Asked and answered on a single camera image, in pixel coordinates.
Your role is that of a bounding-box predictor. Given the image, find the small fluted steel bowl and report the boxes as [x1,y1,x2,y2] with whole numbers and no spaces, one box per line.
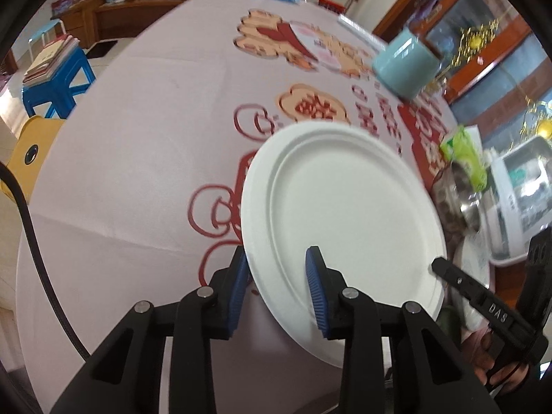
[430,162,482,236]

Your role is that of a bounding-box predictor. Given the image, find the white paper plate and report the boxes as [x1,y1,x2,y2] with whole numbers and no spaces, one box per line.
[240,121,446,367]

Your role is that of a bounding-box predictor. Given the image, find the blue patterned porcelain plate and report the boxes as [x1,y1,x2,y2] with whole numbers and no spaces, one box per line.
[451,232,490,332]

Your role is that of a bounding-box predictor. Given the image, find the person right hand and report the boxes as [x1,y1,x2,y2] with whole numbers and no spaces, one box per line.
[461,328,529,393]

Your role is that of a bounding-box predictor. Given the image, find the white bottle sterilizer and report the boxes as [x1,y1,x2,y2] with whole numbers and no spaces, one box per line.
[481,136,551,267]

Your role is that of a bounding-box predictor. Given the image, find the pink printed tablecloth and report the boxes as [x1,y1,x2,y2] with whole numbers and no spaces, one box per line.
[14,0,493,414]

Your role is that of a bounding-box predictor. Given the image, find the green tissue pack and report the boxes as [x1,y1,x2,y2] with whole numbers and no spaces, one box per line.
[440,124,487,191]

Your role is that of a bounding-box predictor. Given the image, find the yellow plastic stool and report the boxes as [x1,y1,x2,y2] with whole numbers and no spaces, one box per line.
[7,116,65,203]

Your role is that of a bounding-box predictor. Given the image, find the blue plastic stool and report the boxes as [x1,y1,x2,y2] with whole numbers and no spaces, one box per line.
[21,47,96,120]

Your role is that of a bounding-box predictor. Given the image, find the teal canister with lid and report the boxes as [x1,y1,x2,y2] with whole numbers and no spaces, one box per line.
[372,28,443,100]

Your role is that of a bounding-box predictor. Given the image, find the stack of books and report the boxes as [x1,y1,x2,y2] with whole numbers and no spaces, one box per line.
[22,34,80,86]

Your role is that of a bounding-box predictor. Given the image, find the wooden tv cabinet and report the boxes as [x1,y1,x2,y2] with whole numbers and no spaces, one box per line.
[53,0,187,49]

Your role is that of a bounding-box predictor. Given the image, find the light blue round stool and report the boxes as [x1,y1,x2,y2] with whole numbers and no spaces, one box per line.
[27,19,67,61]

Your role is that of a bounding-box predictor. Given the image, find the black camera cable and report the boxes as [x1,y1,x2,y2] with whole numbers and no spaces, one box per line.
[0,161,93,363]

